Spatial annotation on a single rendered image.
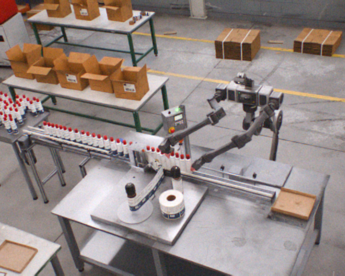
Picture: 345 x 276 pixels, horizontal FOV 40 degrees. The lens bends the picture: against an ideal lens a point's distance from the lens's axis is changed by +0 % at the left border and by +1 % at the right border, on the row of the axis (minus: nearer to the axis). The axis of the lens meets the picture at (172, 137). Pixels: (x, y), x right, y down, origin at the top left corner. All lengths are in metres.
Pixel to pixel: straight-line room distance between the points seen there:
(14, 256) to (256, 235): 1.95
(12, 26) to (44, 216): 4.37
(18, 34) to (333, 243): 6.53
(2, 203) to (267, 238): 3.40
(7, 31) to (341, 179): 6.07
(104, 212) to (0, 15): 5.43
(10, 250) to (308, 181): 2.57
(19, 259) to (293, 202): 2.27
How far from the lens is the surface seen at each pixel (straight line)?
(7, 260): 4.17
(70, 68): 6.49
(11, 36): 9.03
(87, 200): 4.36
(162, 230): 3.85
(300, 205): 4.06
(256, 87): 4.22
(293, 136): 6.21
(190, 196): 4.10
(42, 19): 8.88
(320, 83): 7.35
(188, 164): 4.24
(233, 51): 8.04
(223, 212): 4.00
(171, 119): 4.07
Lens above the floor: 3.66
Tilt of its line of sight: 35 degrees down
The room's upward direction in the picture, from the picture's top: 9 degrees counter-clockwise
